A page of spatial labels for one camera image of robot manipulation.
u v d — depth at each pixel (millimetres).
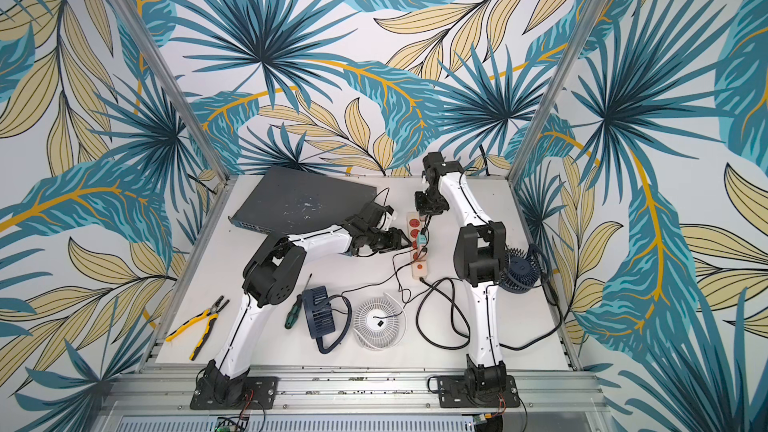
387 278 896
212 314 849
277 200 1072
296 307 854
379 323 785
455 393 733
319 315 745
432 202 874
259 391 733
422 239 945
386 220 854
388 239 899
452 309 876
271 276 584
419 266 927
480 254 597
